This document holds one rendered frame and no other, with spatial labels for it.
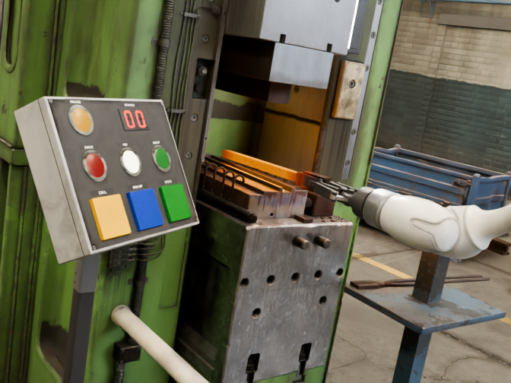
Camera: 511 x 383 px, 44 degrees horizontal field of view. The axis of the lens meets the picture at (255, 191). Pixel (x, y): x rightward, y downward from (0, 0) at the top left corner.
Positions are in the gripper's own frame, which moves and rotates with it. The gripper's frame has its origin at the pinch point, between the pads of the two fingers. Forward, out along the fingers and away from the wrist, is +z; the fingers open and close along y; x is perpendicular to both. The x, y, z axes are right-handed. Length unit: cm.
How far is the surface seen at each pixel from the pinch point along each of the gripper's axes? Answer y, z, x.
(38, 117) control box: -74, -6, 12
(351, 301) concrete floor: 169, 122, -105
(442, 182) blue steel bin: 327, 188, -47
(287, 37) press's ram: -8.9, 10.1, 34.1
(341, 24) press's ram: 8.1, 10.2, 40.0
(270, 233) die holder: -8.5, 3.6, -14.5
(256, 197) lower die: -10.0, 9.7, -6.8
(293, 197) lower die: 2.5, 9.7, -6.7
